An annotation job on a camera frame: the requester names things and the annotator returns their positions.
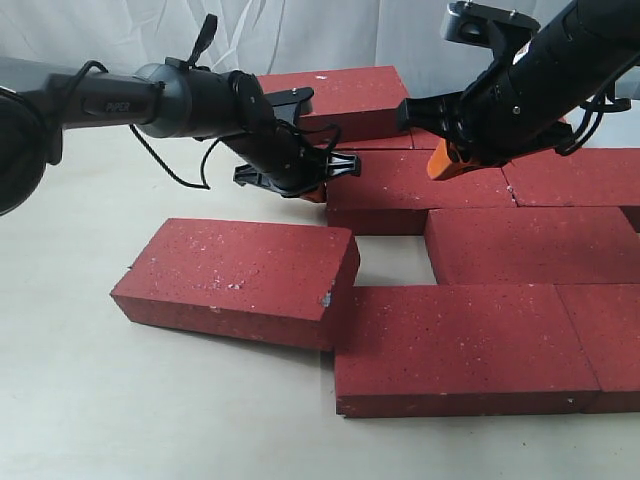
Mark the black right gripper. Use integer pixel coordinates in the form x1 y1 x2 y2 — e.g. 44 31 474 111
397 60 575 180

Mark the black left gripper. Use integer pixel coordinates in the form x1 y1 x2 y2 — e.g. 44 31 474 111
232 120 361 203

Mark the chipped red brick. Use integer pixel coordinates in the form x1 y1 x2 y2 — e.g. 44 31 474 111
326 150 515 236

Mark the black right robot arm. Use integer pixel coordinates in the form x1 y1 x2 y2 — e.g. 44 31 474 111
396 1 639 181

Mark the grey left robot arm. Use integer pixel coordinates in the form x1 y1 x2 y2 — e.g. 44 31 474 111
1 57 361 214

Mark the white wrinkled backdrop cloth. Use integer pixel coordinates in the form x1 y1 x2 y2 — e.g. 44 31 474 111
1 0 491 97

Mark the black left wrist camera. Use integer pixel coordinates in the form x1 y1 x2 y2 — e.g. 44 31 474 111
265 87 315 125

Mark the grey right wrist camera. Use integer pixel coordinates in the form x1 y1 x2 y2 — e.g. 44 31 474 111
440 1 540 57

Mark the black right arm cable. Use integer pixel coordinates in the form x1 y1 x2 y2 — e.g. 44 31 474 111
554 74 634 156

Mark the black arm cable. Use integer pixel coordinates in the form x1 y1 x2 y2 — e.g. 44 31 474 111
128 13 344 190
554 74 634 156

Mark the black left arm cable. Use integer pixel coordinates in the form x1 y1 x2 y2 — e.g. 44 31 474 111
128 13 344 190

